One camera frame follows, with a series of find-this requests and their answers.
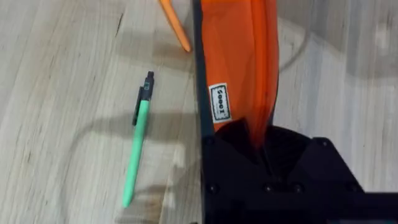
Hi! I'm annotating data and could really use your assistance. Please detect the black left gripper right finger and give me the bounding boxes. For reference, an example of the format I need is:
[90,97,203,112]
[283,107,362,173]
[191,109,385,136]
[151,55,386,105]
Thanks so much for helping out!
[263,124,365,206]

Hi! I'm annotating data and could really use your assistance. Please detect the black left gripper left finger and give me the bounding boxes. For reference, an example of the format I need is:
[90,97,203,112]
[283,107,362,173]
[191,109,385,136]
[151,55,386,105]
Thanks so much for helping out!
[200,118,275,224]

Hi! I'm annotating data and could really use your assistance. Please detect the green pen with black clip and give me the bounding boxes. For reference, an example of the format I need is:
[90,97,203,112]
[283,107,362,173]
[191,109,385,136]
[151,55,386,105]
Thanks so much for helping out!
[121,70,155,209]

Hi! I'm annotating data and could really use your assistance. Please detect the orange pen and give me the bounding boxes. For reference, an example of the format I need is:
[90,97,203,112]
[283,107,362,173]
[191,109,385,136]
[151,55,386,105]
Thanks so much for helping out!
[159,0,192,54]

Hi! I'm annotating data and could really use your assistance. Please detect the orange soft zip bag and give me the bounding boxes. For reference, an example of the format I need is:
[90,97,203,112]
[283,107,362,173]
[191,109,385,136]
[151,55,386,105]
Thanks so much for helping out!
[191,0,280,151]

